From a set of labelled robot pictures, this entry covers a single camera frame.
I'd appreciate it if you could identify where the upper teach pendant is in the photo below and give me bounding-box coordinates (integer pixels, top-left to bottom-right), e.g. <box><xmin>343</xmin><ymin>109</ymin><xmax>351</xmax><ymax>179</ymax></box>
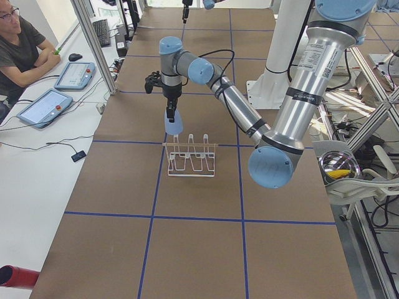
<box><xmin>54</xmin><ymin>62</ymin><xmax>95</xmax><ymax>90</ymax></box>

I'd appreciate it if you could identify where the teach pendant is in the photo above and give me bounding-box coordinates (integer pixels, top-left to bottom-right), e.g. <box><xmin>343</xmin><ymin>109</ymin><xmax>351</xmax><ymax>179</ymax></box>
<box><xmin>17</xmin><ymin>88</ymin><xmax>73</xmax><ymax>129</ymax></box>
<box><xmin>54</xmin><ymin>62</ymin><xmax>95</xmax><ymax>90</ymax></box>

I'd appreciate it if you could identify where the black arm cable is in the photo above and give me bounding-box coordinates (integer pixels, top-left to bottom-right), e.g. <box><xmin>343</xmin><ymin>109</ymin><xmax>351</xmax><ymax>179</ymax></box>
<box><xmin>180</xmin><ymin>49</ymin><xmax>266</xmax><ymax>147</ymax></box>

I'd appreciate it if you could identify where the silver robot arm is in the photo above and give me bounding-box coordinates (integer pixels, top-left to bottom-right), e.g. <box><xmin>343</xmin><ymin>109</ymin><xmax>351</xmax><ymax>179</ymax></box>
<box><xmin>156</xmin><ymin>1</ymin><xmax>375</xmax><ymax>189</ymax></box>
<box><xmin>182</xmin><ymin>0</ymin><xmax>223</xmax><ymax>24</ymax></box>

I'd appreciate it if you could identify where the seated person in grey shirt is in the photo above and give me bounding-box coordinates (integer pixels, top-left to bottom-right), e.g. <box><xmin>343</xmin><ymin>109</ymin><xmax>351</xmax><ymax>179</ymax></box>
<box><xmin>1</xmin><ymin>1</ymin><xmax>61</xmax><ymax>120</ymax></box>

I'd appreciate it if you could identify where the white wire cup rack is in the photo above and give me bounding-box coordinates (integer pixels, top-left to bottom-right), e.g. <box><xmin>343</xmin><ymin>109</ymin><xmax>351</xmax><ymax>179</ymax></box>
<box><xmin>163</xmin><ymin>134</ymin><xmax>218</xmax><ymax>178</ymax></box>

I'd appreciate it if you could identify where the blue plastic cup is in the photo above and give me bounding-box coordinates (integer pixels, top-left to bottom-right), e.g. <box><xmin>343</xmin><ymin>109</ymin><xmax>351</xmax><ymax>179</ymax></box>
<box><xmin>164</xmin><ymin>109</ymin><xmax>183</xmax><ymax>135</ymax></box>

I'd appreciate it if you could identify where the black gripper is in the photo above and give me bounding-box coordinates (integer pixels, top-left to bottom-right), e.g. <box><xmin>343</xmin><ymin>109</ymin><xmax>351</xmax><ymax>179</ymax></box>
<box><xmin>163</xmin><ymin>83</ymin><xmax>182</xmax><ymax>122</ymax></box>
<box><xmin>182</xmin><ymin>0</ymin><xmax>192</xmax><ymax>24</ymax></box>

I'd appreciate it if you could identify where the brown paper table cover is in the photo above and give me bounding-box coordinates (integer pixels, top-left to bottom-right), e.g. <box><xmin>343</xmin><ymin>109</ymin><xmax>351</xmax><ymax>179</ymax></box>
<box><xmin>31</xmin><ymin>9</ymin><xmax>356</xmax><ymax>298</ymax></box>

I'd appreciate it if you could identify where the small black puck device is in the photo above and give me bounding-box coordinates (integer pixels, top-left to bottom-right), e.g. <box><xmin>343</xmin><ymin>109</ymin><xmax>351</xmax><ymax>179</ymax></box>
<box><xmin>71</xmin><ymin>150</ymin><xmax>86</xmax><ymax>163</ymax></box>

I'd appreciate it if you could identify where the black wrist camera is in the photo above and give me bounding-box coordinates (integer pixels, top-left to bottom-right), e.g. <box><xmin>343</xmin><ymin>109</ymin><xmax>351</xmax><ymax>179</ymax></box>
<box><xmin>145</xmin><ymin>71</ymin><xmax>163</xmax><ymax>94</ymax></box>

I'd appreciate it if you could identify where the aluminium frame post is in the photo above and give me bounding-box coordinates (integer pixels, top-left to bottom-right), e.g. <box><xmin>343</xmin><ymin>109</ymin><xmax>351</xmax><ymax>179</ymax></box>
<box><xmin>70</xmin><ymin>0</ymin><xmax>117</xmax><ymax>95</ymax></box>

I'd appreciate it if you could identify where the black keyboard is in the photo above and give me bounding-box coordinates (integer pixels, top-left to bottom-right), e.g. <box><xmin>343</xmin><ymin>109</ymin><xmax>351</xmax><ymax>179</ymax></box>
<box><xmin>92</xmin><ymin>19</ymin><xmax>110</xmax><ymax>47</ymax></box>

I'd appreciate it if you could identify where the lower teach pendant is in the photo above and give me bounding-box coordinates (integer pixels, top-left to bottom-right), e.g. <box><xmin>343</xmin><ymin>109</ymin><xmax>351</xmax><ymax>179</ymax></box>
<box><xmin>17</xmin><ymin>88</ymin><xmax>73</xmax><ymax>129</ymax></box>

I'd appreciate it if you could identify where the metal bowl with corn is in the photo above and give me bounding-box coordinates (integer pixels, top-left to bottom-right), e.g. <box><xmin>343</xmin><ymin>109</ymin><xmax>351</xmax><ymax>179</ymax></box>
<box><xmin>319</xmin><ymin>150</ymin><xmax>361</xmax><ymax>184</ymax></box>

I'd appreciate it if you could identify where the black computer mouse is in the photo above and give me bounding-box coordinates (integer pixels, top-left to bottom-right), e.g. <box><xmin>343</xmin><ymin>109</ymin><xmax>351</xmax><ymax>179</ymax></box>
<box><xmin>69</xmin><ymin>53</ymin><xmax>82</xmax><ymax>62</ymax></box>

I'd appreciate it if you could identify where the red cylinder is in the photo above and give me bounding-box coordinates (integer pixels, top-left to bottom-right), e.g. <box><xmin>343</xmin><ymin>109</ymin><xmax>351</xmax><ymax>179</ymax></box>
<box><xmin>1</xmin><ymin>265</ymin><xmax>40</xmax><ymax>290</ymax></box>

